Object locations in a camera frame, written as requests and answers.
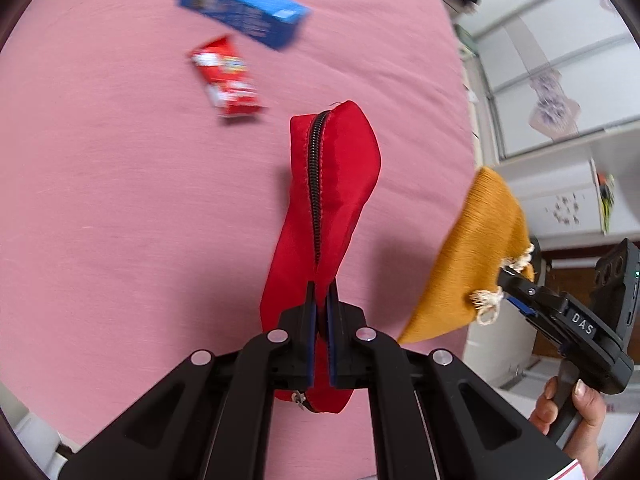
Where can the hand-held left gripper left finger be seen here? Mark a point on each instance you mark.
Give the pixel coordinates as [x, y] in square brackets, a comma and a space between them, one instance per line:
[312, 355]

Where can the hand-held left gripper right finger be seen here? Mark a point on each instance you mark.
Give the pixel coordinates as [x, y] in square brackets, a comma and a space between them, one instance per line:
[331, 350]

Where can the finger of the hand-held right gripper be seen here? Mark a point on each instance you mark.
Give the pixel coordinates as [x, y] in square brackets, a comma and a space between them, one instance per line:
[520, 285]
[519, 306]

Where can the red zipper pencil pouch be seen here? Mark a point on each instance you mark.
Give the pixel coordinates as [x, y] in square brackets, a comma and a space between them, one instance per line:
[340, 175]

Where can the person's right hand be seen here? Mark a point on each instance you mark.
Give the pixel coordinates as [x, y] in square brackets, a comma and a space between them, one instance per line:
[587, 407]

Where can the white cabinet with stickers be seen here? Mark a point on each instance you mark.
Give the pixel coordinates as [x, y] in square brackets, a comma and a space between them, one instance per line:
[550, 195]

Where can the white sliding door wardrobe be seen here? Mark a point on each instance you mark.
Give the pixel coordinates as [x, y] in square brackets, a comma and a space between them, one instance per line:
[550, 35]

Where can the red snack packet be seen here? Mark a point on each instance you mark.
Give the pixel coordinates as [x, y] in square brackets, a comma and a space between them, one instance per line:
[225, 75]

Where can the blue cardboard box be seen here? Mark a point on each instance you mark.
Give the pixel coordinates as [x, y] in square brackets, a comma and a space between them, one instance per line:
[240, 5]

